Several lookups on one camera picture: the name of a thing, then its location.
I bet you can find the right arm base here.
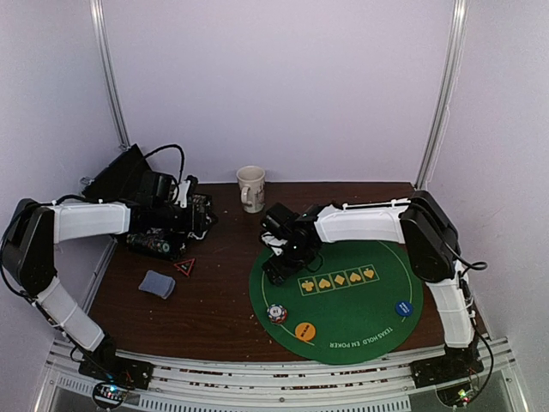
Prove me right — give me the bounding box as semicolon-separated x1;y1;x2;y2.
410;342;484;388

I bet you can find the poker chip stack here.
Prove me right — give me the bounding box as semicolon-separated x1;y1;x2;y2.
267;303;288;324

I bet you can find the blue small blind button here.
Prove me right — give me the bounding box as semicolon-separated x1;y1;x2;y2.
395;300;413;318

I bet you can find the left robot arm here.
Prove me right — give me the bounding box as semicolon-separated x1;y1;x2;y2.
1;170;216;381

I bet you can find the aluminium frame post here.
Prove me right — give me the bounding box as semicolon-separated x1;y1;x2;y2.
414;0;469;190
89;0;130;151

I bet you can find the red black triangle button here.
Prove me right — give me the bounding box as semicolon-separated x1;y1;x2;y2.
173;258;196;277

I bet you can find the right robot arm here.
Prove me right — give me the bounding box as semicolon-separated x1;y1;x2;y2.
260;191;478;379

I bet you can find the right aluminium frame post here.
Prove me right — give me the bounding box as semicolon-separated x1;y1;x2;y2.
414;0;469;190

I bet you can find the round green poker mat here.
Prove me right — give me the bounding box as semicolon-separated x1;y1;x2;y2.
249;241;424;365

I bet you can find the aluminium front rail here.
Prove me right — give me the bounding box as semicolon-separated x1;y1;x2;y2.
30;338;534;411

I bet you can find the orange big blind button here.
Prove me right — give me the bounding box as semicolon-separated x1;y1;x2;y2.
294;322;317;342

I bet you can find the black poker chip case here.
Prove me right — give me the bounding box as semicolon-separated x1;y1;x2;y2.
83;143;218;261

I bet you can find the left aluminium frame post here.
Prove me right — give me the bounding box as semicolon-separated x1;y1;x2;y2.
89;0;130;151

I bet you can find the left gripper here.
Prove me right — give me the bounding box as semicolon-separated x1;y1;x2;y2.
153;203;218;232

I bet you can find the beige ceramic mug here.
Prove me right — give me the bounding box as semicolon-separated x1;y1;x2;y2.
236;166;266;214

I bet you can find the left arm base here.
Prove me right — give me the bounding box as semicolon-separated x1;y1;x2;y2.
78;351;154;390

